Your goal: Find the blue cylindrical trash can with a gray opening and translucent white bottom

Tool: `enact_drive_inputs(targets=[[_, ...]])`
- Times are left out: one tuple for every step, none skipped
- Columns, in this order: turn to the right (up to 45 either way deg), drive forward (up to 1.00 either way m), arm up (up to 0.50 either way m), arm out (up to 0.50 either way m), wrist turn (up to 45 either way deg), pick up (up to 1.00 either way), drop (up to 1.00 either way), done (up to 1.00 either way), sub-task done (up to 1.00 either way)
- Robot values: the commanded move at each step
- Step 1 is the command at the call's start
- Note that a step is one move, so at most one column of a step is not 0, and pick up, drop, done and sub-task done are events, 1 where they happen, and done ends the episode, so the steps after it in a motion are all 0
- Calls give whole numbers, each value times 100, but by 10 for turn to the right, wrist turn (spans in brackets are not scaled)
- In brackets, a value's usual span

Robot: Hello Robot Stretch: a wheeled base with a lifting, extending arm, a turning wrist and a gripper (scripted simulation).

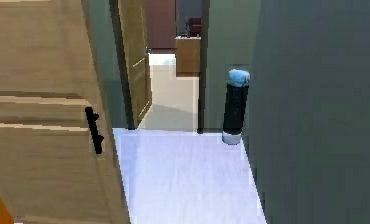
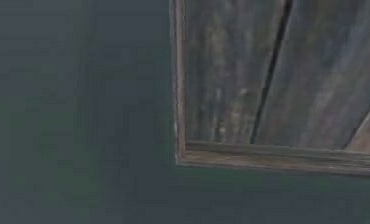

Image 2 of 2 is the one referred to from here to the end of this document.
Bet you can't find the brown wooden framed picture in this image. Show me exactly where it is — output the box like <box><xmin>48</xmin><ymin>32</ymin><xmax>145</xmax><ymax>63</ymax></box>
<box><xmin>168</xmin><ymin>0</ymin><xmax>370</xmax><ymax>178</ymax></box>

